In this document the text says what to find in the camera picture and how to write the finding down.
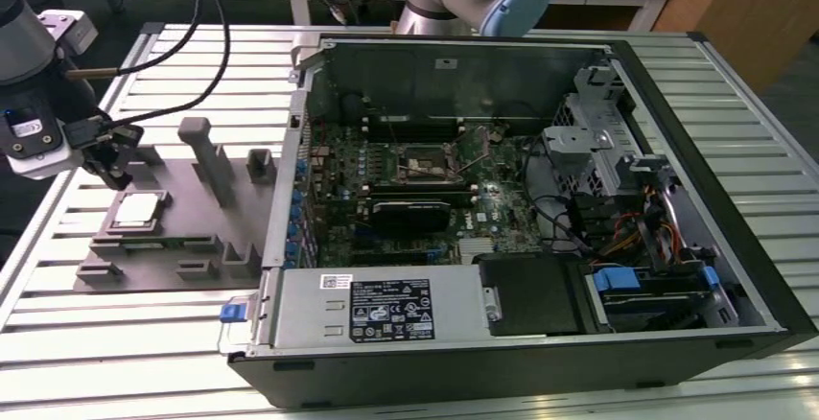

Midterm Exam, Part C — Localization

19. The wooden cabinet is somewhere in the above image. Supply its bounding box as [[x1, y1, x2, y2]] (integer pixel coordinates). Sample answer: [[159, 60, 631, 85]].
[[655, 0, 819, 95]]

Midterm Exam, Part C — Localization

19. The black graphics card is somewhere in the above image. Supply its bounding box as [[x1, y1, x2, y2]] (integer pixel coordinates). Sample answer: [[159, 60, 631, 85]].
[[368, 200, 455, 235]]

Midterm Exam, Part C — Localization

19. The silver chipset heatsink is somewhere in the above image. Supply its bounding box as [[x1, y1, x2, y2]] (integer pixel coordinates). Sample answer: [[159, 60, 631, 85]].
[[456, 239, 502, 257]]

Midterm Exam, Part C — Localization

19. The CPU socket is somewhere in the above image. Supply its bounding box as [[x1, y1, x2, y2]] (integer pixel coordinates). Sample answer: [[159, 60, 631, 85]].
[[391, 143, 467, 187]]

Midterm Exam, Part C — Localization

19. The blue disk carrier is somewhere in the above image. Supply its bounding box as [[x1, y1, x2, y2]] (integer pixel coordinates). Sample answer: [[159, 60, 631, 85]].
[[587, 268, 722, 333]]

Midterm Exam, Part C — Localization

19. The orange and yellow wire bundle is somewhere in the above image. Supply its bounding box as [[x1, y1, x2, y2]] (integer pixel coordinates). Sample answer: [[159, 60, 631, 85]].
[[600, 188, 683, 258]]

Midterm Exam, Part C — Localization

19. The green RAM stick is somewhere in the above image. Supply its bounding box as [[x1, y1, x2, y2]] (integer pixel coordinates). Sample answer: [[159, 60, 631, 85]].
[[120, 239, 212, 251]]

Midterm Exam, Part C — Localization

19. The green motherboard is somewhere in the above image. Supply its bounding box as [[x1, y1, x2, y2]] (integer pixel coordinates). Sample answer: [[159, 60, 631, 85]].
[[305, 120, 578, 270]]

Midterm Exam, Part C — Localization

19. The black braided cable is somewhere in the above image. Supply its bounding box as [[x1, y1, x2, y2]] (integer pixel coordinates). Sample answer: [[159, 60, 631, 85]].
[[105, 0, 229, 128]]

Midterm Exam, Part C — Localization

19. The black PC case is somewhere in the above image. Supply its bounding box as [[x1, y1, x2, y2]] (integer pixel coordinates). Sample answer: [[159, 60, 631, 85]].
[[216, 31, 819, 411]]

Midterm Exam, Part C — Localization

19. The black plastic shroud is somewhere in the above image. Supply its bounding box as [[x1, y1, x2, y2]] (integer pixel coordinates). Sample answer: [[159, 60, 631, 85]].
[[476, 252, 587, 338]]

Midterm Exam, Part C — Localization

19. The metal socket cover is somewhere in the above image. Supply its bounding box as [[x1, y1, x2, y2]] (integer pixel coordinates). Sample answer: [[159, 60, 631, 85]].
[[447, 125, 507, 175]]

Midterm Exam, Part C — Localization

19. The light grey mounted box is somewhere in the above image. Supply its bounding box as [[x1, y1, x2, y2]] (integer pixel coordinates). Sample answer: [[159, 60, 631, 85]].
[[36, 9, 99, 56]]

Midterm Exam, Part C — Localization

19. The silver power supply unit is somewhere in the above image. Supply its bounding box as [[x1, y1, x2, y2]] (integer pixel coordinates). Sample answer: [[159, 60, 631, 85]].
[[259, 266, 494, 349]]

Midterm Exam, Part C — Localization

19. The white and black camera box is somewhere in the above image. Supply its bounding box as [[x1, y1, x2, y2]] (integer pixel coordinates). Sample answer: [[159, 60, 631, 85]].
[[0, 105, 85, 181]]

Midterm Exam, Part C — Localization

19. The grey parts rack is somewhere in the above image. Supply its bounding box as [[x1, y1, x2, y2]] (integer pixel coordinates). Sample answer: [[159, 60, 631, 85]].
[[73, 116, 283, 292]]

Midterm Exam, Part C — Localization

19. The metal drive cage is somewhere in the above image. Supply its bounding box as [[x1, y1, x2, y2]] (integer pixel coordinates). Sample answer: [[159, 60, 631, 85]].
[[540, 67, 674, 196]]

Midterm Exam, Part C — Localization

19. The silver CPU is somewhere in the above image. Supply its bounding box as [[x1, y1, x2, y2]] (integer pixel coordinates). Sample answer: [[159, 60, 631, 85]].
[[112, 194, 163, 227]]

